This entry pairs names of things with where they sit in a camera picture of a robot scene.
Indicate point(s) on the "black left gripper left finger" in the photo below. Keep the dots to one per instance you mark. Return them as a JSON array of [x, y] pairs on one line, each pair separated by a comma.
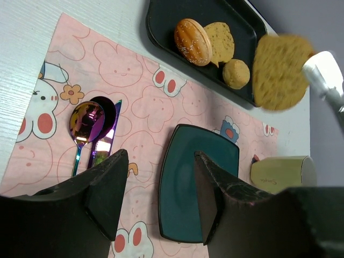
[[75, 218]]

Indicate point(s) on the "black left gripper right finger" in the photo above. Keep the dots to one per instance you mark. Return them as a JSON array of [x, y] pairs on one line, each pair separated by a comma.
[[240, 220]]

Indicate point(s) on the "heart bread slice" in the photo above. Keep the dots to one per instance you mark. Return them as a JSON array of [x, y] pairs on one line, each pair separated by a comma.
[[278, 80]]

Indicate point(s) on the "metal tongs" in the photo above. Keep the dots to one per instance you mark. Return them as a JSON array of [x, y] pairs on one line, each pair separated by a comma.
[[325, 77]]

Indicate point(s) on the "small round bread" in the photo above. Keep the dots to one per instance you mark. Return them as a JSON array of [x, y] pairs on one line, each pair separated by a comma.
[[236, 74]]

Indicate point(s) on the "lower bread slice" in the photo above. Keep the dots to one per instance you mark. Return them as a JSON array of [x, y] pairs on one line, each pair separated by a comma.
[[222, 42]]

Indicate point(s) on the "teal square plate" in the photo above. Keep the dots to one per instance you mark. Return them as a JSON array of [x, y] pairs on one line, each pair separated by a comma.
[[178, 208]]

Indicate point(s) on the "pale green mug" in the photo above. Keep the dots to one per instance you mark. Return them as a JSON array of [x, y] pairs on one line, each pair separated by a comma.
[[274, 174]]

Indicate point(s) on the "iridescent knife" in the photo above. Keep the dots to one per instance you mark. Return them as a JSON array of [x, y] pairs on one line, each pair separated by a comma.
[[107, 139]]

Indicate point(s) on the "iridescent spoon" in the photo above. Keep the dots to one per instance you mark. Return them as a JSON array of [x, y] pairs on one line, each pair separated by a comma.
[[85, 125], [106, 118]]

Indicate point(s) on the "pink bunny placemat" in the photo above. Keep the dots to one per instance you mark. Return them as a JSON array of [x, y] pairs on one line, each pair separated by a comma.
[[82, 64]]

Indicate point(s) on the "sesame bun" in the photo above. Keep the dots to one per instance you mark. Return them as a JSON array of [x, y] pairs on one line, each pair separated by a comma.
[[193, 42]]

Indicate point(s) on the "black baking tray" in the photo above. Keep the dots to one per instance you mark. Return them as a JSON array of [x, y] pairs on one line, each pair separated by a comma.
[[246, 27]]

